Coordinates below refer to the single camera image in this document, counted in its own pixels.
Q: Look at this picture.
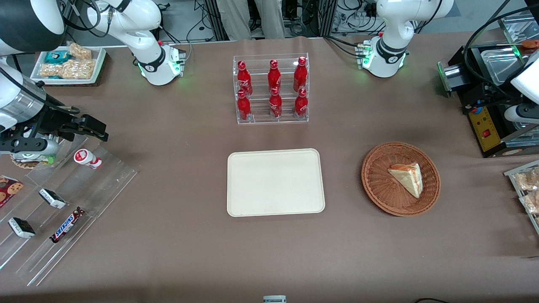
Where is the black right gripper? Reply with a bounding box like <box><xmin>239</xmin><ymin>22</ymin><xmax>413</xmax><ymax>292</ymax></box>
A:
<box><xmin>29</xmin><ymin>102</ymin><xmax>109</xmax><ymax>142</ymax></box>

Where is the triangular sandwich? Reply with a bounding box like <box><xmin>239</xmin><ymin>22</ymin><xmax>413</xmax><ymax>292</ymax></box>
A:
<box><xmin>387</xmin><ymin>162</ymin><xmax>423</xmax><ymax>199</ymax></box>

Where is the white snack tray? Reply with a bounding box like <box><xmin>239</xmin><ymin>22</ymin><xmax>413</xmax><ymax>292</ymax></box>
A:
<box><xmin>30</xmin><ymin>45</ymin><xmax>107</xmax><ymax>86</ymax></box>

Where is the cream plastic tray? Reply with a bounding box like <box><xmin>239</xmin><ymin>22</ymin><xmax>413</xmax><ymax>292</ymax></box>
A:
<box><xmin>227</xmin><ymin>148</ymin><xmax>326</xmax><ymax>218</ymax></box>

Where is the brown wicker basket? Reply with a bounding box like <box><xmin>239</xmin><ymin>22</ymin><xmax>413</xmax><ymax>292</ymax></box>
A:
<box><xmin>361</xmin><ymin>142</ymin><xmax>441</xmax><ymax>217</ymax></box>

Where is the grey bread tray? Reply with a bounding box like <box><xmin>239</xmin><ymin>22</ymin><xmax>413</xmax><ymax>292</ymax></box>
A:
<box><xmin>504</xmin><ymin>160</ymin><xmax>539</xmax><ymax>235</ymax></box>

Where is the white red yogurt bottle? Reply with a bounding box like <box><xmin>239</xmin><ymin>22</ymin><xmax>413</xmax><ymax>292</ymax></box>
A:
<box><xmin>74</xmin><ymin>149</ymin><xmax>103</xmax><ymax>170</ymax></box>

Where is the clear acrylic stepped shelf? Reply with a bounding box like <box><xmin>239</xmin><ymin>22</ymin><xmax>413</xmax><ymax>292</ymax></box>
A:
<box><xmin>0</xmin><ymin>135</ymin><xmax>140</xmax><ymax>287</ymax></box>

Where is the large rice cracker bag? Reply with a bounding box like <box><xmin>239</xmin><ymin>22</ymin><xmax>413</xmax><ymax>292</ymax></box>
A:
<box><xmin>40</xmin><ymin>59</ymin><xmax>97</xmax><ymax>80</ymax></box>

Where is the small wicker coaster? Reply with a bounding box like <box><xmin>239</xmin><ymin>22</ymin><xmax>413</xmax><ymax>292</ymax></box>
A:
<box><xmin>10</xmin><ymin>152</ymin><xmax>56</xmax><ymax>170</ymax></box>

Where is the black white snack bar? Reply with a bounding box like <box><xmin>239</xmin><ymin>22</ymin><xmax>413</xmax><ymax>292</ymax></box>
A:
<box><xmin>8</xmin><ymin>217</ymin><xmax>36</xmax><ymax>239</ymax></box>
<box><xmin>39</xmin><ymin>188</ymin><xmax>67</xmax><ymax>210</ymax></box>

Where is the teal snack packet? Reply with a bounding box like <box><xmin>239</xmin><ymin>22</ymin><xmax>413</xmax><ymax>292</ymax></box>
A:
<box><xmin>44</xmin><ymin>50</ymin><xmax>70</xmax><ymax>65</ymax></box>

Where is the small rice cracker bag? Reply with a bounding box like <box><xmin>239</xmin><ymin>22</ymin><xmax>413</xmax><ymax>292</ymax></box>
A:
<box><xmin>67</xmin><ymin>42</ymin><xmax>93</xmax><ymax>60</ymax></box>

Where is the snickers chocolate bar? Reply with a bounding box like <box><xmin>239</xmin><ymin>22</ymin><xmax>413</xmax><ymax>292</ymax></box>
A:
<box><xmin>49</xmin><ymin>207</ymin><xmax>86</xmax><ymax>244</ymax></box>

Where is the red cookie packet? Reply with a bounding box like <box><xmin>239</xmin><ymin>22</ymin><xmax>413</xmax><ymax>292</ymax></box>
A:
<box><xmin>0</xmin><ymin>176</ymin><xmax>24</xmax><ymax>208</ymax></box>

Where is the red cola bottle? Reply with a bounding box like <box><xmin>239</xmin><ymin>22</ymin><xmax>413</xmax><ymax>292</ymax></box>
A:
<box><xmin>294</xmin><ymin>88</ymin><xmax>308</xmax><ymax>118</ymax></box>
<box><xmin>293</xmin><ymin>56</ymin><xmax>308</xmax><ymax>93</ymax></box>
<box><xmin>237</xmin><ymin>61</ymin><xmax>253</xmax><ymax>96</ymax></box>
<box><xmin>268</xmin><ymin>59</ymin><xmax>282</xmax><ymax>94</ymax></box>
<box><xmin>269</xmin><ymin>87</ymin><xmax>283</xmax><ymax>119</ymax></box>
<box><xmin>237</xmin><ymin>90</ymin><xmax>252</xmax><ymax>122</ymax></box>

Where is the clear acrylic bottle rack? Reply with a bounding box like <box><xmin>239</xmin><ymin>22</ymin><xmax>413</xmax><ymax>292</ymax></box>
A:
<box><xmin>233</xmin><ymin>53</ymin><xmax>309</xmax><ymax>125</ymax></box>

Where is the person in beige trousers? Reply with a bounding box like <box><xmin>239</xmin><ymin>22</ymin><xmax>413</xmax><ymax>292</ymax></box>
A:
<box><xmin>217</xmin><ymin>0</ymin><xmax>286</xmax><ymax>40</ymax></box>

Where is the black food warmer machine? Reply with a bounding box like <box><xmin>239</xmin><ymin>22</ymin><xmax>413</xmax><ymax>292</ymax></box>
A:
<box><xmin>437</xmin><ymin>42</ymin><xmax>539</xmax><ymax>159</ymax></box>

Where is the steel food pan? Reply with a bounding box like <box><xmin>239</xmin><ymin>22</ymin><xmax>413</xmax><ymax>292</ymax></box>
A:
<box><xmin>480</xmin><ymin>47</ymin><xmax>528</xmax><ymax>85</ymax></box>

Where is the wrapped bread package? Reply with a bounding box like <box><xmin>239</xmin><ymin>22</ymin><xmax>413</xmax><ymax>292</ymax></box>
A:
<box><xmin>515</xmin><ymin>168</ymin><xmax>539</xmax><ymax>192</ymax></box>
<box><xmin>520</xmin><ymin>191</ymin><xmax>539</xmax><ymax>215</ymax></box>

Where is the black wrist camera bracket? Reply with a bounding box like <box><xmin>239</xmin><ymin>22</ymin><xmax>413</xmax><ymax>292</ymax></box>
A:
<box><xmin>0</xmin><ymin>137</ymin><xmax>48</xmax><ymax>154</ymax></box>

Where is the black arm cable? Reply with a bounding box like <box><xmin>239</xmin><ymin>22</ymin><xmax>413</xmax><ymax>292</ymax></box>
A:
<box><xmin>462</xmin><ymin>0</ymin><xmax>523</xmax><ymax>106</ymax></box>

